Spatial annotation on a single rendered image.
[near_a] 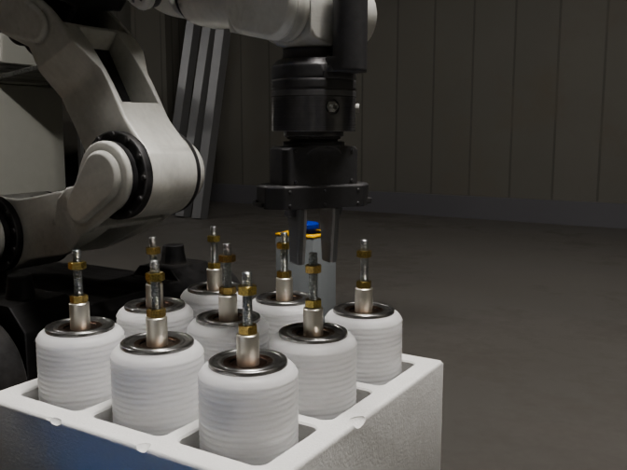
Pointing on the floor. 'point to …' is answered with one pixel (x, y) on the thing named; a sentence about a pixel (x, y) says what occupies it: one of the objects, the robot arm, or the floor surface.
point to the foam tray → (397, 419)
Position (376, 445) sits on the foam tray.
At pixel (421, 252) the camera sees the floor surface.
